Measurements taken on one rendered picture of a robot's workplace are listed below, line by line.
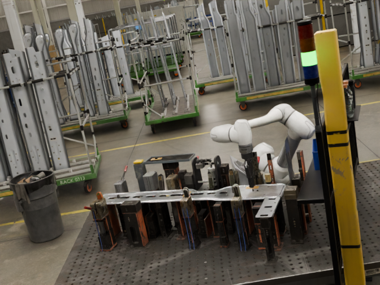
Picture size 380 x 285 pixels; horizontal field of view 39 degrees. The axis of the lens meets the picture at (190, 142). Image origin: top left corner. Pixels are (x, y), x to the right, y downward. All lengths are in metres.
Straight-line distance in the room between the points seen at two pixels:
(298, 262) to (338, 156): 0.76
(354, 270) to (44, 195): 3.83
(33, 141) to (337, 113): 5.61
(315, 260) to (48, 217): 3.60
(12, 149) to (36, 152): 0.32
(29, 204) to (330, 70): 4.15
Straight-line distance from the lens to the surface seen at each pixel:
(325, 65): 2.72
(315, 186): 3.41
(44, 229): 6.21
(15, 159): 7.89
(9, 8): 9.82
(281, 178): 4.29
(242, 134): 3.39
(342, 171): 2.85
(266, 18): 10.72
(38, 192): 6.04
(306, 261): 3.27
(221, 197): 3.54
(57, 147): 7.74
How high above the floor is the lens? 2.28
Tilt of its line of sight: 15 degrees down
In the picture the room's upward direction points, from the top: 11 degrees counter-clockwise
